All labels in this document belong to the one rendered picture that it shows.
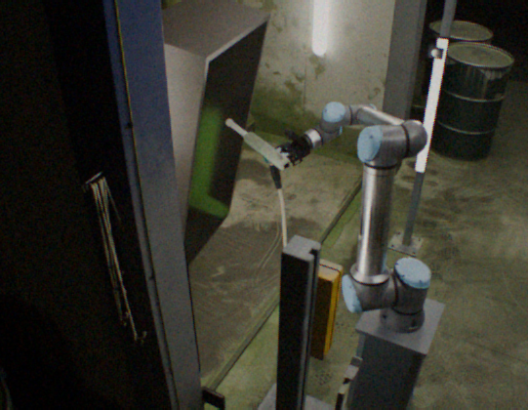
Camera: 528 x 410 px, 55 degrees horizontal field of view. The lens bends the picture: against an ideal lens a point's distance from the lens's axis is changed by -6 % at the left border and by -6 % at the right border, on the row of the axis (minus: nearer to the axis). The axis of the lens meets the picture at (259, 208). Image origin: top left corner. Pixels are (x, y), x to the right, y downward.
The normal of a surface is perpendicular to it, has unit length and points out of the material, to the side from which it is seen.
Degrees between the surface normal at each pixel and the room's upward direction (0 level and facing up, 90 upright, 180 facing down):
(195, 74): 90
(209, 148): 90
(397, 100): 90
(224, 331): 0
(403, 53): 90
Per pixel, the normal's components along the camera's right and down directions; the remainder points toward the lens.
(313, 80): -0.48, 0.51
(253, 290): 0.00, -0.81
